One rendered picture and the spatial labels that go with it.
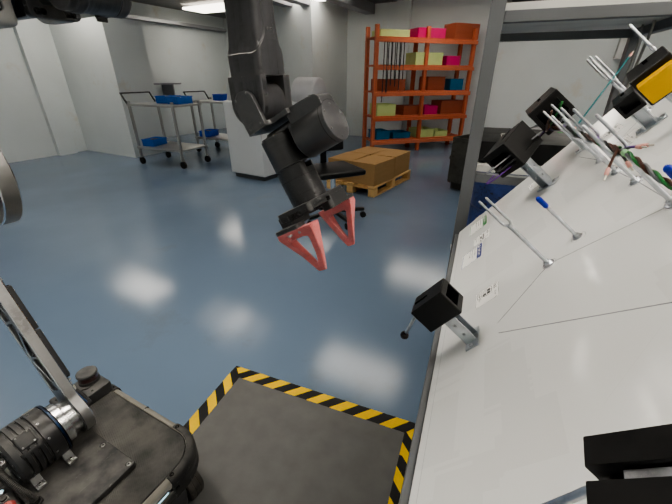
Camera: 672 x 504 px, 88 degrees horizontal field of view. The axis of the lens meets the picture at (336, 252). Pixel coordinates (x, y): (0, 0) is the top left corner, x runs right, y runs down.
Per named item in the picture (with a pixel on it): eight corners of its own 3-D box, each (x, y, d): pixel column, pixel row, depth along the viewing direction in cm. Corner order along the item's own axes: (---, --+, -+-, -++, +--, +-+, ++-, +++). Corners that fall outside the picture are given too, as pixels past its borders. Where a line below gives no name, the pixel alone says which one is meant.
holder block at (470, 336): (431, 354, 61) (390, 315, 61) (489, 320, 54) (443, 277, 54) (427, 373, 57) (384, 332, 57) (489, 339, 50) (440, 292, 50)
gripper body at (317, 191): (346, 194, 56) (326, 151, 55) (313, 214, 48) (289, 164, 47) (316, 207, 60) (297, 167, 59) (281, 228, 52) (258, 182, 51)
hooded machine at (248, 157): (263, 166, 566) (254, 63, 500) (298, 170, 538) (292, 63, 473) (230, 176, 506) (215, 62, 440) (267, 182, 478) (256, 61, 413)
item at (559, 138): (471, 162, 107) (475, 140, 104) (475, 144, 136) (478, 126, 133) (598, 172, 96) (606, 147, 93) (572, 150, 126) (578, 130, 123)
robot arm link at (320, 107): (268, 96, 55) (230, 99, 48) (323, 53, 48) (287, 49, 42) (303, 166, 57) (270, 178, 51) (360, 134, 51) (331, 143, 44)
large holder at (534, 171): (584, 143, 79) (539, 98, 79) (552, 191, 73) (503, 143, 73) (559, 157, 85) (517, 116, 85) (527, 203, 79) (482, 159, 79)
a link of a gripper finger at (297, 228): (355, 250, 54) (328, 195, 52) (333, 271, 48) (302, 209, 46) (322, 261, 58) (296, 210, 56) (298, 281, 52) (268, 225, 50)
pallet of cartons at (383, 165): (382, 198, 414) (384, 166, 397) (323, 189, 448) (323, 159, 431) (411, 177, 502) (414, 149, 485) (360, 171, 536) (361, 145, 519)
